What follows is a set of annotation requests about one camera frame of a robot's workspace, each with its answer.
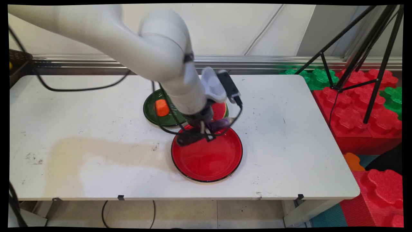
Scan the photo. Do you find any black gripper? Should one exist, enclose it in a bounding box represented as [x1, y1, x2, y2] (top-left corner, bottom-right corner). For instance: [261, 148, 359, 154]
[184, 106, 217, 142]

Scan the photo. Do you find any purple toy eggplant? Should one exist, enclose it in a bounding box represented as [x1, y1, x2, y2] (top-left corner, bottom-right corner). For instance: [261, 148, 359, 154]
[176, 118, 232, 147]

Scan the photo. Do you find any toy watermelon slice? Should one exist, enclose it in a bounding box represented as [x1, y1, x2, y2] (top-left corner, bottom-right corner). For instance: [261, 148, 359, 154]
[211, 101, 229, 121]

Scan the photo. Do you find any red plate black rim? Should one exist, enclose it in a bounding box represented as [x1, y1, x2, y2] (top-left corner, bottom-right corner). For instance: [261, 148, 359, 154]
[171, 122, 243, 183]

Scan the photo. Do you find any orange toy carrot piece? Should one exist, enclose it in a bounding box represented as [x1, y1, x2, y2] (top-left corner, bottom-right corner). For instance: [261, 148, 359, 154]
[154, 99, 170, 117]

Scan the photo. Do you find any dark green plate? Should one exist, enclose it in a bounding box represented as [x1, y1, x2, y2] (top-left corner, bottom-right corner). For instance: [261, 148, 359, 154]
[143, 89, 188, 127]

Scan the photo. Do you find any green foam block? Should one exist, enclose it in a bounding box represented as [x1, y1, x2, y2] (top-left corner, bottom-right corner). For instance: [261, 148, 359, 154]
[379, 86, 403, 121]
[279, 68, 340, 92]

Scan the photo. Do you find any white table leg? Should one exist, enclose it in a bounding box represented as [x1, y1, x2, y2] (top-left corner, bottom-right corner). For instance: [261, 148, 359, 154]
[283, 199, 342, 228]

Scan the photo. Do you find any orange foam piece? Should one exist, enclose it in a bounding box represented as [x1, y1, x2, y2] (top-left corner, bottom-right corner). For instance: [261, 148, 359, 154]
[343, 153, 366, 172]

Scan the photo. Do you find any teal foam mat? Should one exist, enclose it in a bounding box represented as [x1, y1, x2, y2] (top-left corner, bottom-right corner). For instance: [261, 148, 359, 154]
[310, 203, 349, 228]

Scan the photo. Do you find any red foam block ribbed side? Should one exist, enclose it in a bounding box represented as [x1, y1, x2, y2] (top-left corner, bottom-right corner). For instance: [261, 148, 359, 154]
[340, 169, 404, 228]

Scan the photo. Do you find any black tripod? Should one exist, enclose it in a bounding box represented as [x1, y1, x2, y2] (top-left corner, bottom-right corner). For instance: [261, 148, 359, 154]
[295, 5, 404, 124]

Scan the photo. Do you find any dark wicker basket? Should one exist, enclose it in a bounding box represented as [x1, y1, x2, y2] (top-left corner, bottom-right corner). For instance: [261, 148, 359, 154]
[9, 49, 34, 88]

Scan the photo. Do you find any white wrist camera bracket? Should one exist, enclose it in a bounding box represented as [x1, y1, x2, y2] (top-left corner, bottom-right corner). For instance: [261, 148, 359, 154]
[200, 66, 228, 104]

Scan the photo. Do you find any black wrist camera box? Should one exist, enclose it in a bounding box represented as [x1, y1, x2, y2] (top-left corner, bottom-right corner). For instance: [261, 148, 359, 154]
[217, 70, 243, 108]

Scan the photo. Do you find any aluminium rail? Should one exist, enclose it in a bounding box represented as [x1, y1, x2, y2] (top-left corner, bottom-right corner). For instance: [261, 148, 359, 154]
[31, 54, 403, 75]

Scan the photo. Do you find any black floor cable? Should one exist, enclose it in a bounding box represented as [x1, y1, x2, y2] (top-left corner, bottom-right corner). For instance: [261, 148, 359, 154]
[101, 200, 157, 229]

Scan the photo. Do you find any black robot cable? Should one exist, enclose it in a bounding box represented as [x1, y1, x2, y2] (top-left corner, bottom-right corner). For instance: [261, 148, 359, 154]
[8, 25, 243, 137]

